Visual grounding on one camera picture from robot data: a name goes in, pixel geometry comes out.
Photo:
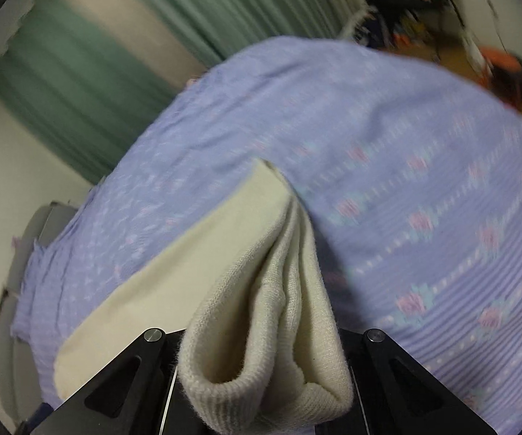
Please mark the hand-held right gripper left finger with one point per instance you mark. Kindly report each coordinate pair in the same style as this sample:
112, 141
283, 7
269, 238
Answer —
156, 358

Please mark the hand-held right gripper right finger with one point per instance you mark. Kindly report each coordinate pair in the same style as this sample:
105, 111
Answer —
379, 353

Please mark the cream pants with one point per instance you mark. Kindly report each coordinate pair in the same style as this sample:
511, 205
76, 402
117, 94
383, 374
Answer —
261, 326

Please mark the grey padded headboard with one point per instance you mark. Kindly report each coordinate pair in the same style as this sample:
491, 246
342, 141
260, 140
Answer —
39, 235

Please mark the purple floral bedspread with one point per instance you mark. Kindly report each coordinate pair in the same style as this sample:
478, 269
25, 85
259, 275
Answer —
379, 145

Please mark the green curtain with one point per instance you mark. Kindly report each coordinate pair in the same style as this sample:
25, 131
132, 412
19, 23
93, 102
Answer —
243, 0
70, 90

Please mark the orange stool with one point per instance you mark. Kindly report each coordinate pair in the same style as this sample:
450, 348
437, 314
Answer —
501, 60

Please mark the pile of toys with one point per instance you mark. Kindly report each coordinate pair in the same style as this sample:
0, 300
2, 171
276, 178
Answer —
401, 31

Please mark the beige sheer curtain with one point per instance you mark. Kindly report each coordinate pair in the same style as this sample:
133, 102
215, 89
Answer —
120, 13

